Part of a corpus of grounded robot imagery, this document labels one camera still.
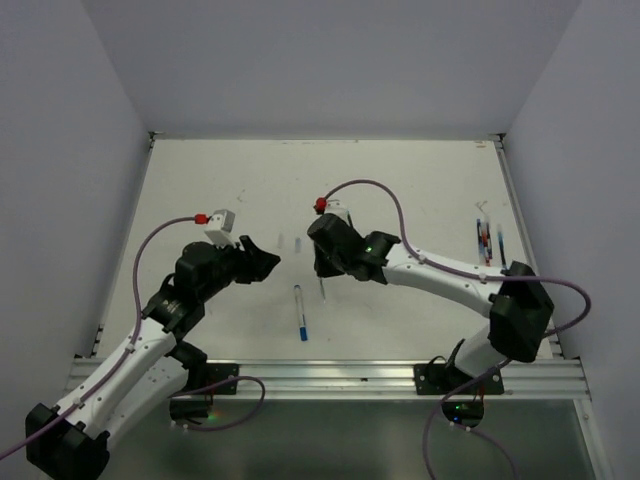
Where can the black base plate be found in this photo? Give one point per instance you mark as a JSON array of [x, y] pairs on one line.
[[438, 379], [223, 373]]

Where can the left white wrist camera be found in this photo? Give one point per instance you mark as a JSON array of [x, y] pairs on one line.
[[219, 228]]

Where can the clear grey pen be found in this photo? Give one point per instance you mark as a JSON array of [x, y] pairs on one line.
[[322, 289]]

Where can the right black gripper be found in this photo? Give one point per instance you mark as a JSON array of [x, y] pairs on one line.
[[323, 268]]

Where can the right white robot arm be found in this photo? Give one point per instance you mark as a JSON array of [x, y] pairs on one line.
[[516, 306]]

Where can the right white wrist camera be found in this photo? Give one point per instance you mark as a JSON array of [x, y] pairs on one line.
[[341, 211]]

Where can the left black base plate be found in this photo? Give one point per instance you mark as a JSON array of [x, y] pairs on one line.
[[223, 373]]

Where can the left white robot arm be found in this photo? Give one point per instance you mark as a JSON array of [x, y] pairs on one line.
[[74, 438]]

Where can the blue pen at right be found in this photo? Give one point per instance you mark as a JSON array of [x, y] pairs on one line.
[[479, 232]]

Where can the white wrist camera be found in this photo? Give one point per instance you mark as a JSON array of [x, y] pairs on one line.
[[219, 228], [341, 211]]

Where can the blue white pen far right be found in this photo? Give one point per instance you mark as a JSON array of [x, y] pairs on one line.
[[502, 247]]

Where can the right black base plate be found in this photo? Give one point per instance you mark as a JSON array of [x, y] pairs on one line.
[[438, 379]]

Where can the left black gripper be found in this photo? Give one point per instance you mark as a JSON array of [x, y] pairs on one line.
[[254, 264]]

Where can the aluminium front rail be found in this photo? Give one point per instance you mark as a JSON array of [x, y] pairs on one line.
[[390, 380]]

